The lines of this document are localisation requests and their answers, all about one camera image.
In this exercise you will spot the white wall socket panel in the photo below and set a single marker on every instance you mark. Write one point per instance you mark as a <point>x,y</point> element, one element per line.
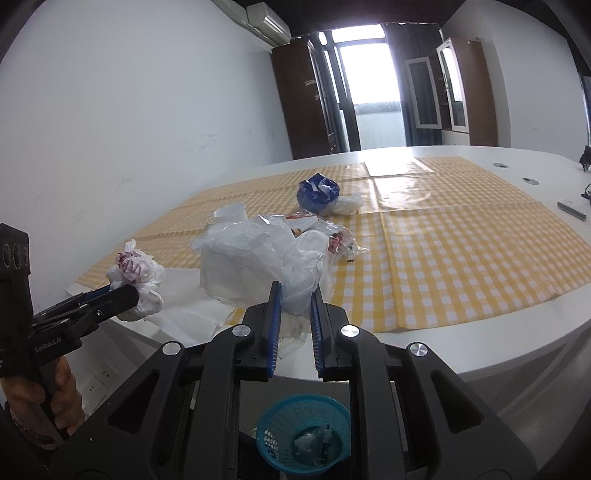
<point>99,381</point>

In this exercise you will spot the dark brown wardrobe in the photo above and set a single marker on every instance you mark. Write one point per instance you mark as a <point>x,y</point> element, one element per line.
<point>300,101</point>

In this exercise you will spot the clear printed snack wrapper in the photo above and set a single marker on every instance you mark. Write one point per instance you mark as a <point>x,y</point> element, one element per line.
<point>344,242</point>

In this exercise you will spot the white remote control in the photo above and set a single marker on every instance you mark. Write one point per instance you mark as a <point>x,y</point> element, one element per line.
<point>572,206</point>

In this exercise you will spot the white framed glass door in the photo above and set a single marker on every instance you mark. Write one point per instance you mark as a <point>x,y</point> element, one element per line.
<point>422,92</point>

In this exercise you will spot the glass balcony door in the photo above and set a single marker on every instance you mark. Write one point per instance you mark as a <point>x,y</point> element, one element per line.
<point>369,78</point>

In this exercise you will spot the person's left hand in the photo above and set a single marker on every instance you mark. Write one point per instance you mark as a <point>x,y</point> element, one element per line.
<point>69,397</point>

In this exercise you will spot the blue plastic waste basket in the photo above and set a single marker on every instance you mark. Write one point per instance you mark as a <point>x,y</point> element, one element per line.
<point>281,415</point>

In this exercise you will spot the black device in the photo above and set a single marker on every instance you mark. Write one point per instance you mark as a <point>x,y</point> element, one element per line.
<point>586,157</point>

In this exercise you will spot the white tissue paper sheet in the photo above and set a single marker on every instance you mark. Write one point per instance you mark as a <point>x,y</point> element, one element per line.
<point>184,304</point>

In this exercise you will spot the yellow checkered tablecloth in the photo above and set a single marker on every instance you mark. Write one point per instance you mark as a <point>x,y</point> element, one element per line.
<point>438,258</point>

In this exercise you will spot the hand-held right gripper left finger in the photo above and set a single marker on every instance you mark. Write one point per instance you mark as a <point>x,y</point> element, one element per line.
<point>275,323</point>

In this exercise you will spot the white air conditioner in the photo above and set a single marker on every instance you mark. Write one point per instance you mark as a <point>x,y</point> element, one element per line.
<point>268,23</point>

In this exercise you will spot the dark curtain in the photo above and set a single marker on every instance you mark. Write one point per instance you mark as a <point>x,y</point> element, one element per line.
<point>401,46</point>

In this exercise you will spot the white plastic bag red print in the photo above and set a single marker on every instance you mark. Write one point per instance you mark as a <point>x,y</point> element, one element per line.
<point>134,270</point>

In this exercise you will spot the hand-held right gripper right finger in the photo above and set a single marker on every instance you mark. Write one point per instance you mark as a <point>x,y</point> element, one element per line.
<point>316,327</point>

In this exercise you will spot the large white plastic bag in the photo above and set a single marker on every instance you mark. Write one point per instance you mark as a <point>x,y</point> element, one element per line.
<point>244,258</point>

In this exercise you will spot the brown cabinet with glass doors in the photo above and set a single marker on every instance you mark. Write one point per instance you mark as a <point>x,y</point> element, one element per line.
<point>480,92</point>

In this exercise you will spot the blue plastic bag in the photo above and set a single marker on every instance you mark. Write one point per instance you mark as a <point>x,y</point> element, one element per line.
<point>314,194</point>

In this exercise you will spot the crumpled clear plastic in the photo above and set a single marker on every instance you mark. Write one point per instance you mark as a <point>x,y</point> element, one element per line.
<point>314,443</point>

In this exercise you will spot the red and white snack wrapper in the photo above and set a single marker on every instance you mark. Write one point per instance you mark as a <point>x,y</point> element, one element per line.
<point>302,219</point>

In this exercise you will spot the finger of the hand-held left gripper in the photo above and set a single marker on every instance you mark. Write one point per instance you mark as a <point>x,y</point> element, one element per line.
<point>120,300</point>
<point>99,292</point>

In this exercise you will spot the small clear plastic bag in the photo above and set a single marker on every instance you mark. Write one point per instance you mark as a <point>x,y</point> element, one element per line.
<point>344,205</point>

